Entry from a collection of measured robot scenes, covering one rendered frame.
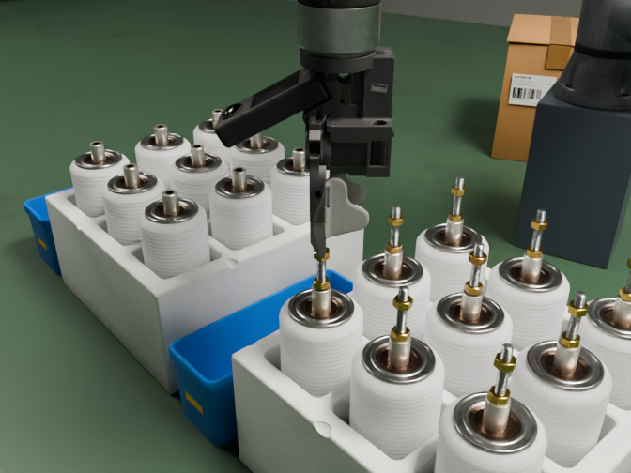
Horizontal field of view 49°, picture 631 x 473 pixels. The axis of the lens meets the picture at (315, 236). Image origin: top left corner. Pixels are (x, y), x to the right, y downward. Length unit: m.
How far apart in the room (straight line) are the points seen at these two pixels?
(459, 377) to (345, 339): 0.13
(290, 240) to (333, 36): 0.50
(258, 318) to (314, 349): 0.29
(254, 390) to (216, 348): 0.20
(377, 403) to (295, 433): 0.13
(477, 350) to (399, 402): 0.12
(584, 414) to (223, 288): 0.53
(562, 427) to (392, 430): 0.17
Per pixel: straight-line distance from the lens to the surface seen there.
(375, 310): 0.84
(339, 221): 0.69
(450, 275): 0.91
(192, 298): 0.99
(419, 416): 0.72
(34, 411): 1.10
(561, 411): 0.73
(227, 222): 1.04
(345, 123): 0.65
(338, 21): 0.61
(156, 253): 0.99
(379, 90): 0.65
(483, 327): 0.78
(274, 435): 0.84
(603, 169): 1.34
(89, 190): 1.18
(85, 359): 1.16
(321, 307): 0.77
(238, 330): 1.02
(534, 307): 0.85
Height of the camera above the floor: 0.71
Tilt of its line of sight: 30 degrees down
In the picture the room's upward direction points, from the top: straight up
